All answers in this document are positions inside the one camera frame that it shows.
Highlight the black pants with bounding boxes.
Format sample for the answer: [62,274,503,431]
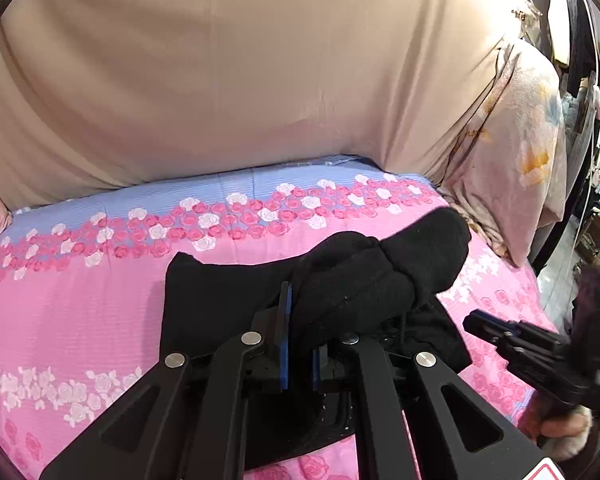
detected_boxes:
[160,207,471,373]

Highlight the person's right hand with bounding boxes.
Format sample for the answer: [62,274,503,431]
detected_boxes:
[518,391,593,454]

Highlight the pale floral pillow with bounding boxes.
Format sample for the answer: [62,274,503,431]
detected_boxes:
[439,40,567,266]

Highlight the pink floral bed sheet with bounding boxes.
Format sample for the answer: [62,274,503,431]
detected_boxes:
[0,154,562,480]

